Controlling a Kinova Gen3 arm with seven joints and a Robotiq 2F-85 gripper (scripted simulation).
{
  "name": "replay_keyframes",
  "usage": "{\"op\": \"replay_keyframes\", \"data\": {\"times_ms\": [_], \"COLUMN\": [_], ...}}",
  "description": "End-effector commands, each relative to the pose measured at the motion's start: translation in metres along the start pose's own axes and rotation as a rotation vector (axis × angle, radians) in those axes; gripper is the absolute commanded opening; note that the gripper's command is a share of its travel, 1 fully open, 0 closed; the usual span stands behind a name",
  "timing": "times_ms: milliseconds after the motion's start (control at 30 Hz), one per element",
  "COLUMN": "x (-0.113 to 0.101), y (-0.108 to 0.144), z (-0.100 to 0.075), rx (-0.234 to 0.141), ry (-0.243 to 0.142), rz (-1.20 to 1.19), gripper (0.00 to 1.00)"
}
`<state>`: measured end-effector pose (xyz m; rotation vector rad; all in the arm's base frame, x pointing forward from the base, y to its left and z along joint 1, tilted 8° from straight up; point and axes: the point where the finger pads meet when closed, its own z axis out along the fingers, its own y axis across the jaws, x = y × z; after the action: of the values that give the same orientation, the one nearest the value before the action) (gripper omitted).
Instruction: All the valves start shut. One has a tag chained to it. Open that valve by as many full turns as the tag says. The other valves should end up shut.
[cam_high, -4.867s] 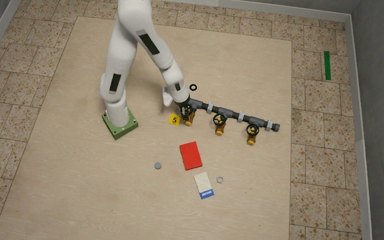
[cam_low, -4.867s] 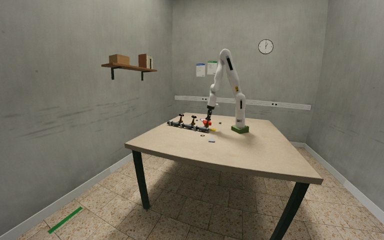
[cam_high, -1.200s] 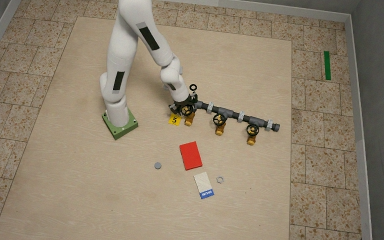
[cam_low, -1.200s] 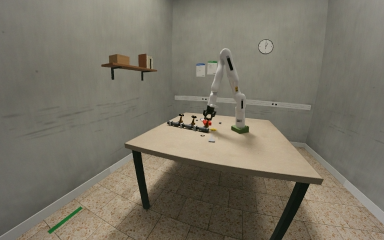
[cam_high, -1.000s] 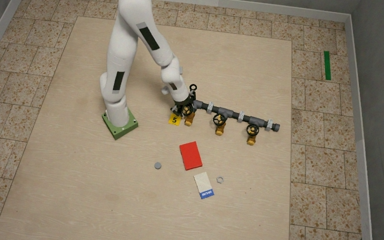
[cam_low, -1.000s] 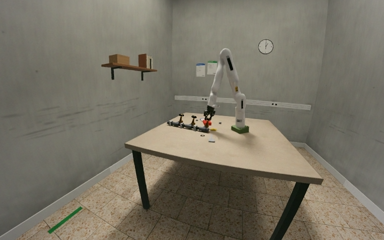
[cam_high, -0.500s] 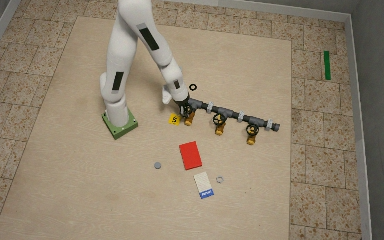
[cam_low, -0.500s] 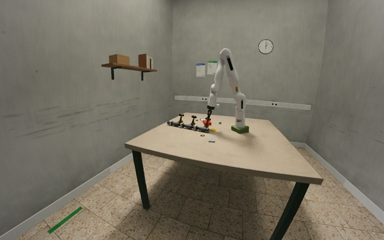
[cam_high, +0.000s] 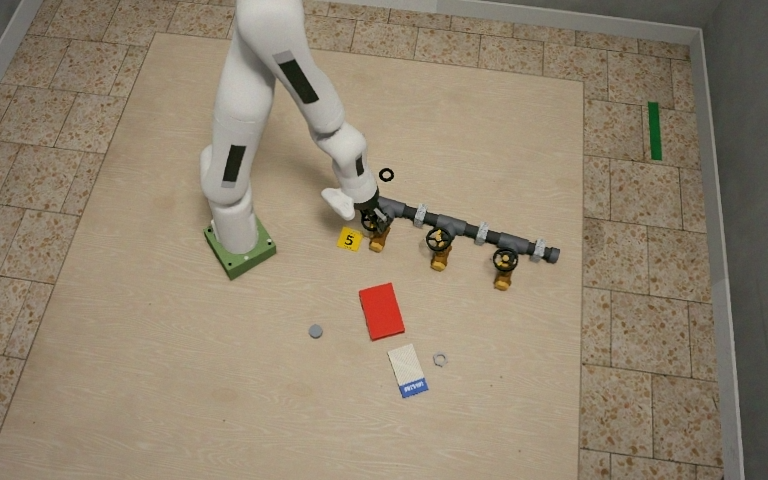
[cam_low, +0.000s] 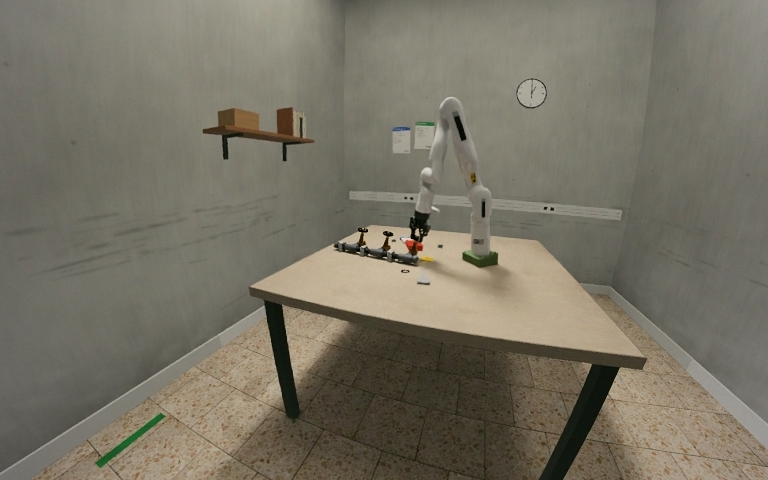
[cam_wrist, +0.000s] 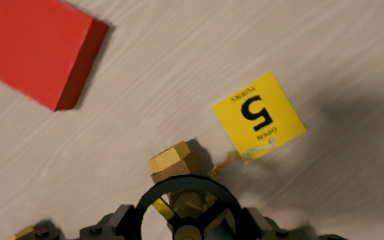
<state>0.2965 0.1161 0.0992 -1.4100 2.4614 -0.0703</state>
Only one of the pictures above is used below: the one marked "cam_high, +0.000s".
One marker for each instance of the red flat rectangular block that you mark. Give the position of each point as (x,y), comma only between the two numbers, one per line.
(381,311)

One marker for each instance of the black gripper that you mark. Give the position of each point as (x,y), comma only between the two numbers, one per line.
(371,207)

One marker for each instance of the grey round disc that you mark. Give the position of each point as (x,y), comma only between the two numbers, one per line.
(315,331)

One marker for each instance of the small grey hex nut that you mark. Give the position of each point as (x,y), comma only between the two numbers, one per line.
(438,354)

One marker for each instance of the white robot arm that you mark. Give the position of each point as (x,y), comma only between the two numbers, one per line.
(274,31)

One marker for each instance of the black rubber ring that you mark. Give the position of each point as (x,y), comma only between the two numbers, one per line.
(386,179)

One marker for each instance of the grey pipe manifold with three valves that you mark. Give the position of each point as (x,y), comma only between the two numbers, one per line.
(449,227)

